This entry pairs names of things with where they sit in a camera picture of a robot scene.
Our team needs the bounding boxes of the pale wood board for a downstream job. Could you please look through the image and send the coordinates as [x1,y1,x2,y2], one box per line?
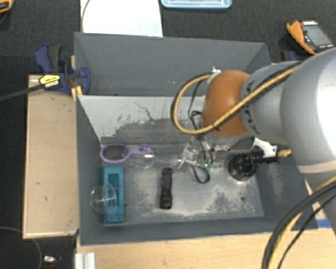
[22,74,81,239]

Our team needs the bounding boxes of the clear glass bowl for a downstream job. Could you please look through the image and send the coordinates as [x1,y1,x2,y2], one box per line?
[90,183,119,216]

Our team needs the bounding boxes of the black flashlight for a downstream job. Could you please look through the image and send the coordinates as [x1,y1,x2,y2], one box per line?
[159,167,174,210]

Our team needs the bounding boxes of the clear stemmed glass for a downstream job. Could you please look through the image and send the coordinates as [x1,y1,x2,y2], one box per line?
[125,153,184,170]

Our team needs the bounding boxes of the black round cup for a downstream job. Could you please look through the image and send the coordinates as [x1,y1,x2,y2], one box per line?
[227,153,258,182]

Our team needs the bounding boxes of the teal box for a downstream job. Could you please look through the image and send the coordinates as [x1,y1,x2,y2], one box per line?
[101,165,126,224]

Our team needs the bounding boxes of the purple hairbrush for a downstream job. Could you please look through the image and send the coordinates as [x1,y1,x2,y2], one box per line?
[99,142,153,163]

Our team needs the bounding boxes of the black cylinder on white bracket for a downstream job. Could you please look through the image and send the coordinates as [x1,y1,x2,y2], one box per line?
[246,137,292,165]

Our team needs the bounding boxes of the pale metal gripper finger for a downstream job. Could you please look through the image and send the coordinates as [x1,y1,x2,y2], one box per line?
[184,142,199,159]
[178,157,195,171]

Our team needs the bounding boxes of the grey metal bin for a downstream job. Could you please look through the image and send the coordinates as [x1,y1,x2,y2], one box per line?
[73,32,319,246]

